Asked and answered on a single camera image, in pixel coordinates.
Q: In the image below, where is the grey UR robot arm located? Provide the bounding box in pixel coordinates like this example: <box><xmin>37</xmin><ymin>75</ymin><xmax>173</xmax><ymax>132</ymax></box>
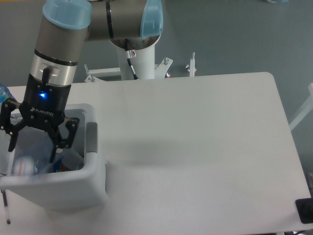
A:
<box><xmin>0</xmin><ymin>0</ymin><xmax>163</xmax><ymax>162</ymax></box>

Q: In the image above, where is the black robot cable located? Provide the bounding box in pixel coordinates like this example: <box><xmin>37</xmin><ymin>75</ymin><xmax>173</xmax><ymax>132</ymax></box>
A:
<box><xmin>123</xmin><ymin>38</ymin><xmax>139</xmax><ymax>80</ymax></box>

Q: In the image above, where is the black device at table edge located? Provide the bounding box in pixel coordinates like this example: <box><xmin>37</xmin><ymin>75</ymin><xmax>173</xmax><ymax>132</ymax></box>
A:
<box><xmin>295</xmin><ymin>198</ymin><xmax>313</xmax><ymax>224</ymax></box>

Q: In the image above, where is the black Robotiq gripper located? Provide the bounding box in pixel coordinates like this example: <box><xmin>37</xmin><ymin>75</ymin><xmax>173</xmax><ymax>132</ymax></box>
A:
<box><xmin>0</xmin><ymin>73</ymin><xmax>81</xmax><ymax>164</ymax></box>

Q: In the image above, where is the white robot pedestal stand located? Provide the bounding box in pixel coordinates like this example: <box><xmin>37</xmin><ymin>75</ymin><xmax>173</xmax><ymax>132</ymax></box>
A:
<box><xmin>84</xmin><ymin>33</ymin><xmax>198</xmax><ymax>83</ymax></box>

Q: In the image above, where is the blue snack packet in bin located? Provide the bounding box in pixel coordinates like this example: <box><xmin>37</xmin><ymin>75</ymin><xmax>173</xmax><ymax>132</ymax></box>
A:
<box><xmin>52</xmin><ymin>158</ymin><xmax>65</xmax><ymax>172</ymax></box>

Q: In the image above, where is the white plastic trash can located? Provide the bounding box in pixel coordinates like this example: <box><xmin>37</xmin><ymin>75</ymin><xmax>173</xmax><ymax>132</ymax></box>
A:
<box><xmin>0</xmin><ymin>104</ymin><xmax>108</xmax><ymax>210</ymax></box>

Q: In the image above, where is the white frame bar right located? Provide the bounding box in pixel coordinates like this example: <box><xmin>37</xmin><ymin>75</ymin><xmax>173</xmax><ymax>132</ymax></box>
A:
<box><xmin>289</xmin><ymin>83</ymin><xmax>313</xmax><ymax>131</ymax></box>

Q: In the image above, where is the clear crushed plastic bottle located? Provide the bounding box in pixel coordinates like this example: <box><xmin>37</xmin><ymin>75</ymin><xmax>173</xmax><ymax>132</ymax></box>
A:
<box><xmin>12</xmin><ymin>138</ymin><xmax>53</xmax><ymax>176</ymax></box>

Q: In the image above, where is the blue labelled water bottle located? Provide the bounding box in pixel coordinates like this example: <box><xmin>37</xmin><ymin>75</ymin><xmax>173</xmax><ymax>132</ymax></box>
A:
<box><xmin>0</xmin><ymin>83</ymin><xmax>16</xmax><ymax>103</ymax></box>

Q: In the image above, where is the black and white pen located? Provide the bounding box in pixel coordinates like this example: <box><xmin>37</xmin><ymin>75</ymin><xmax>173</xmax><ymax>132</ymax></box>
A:
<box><xmin>1</xmin><ymin>190</ymin><xmax>11</xmax><ymax>225</ymax></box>

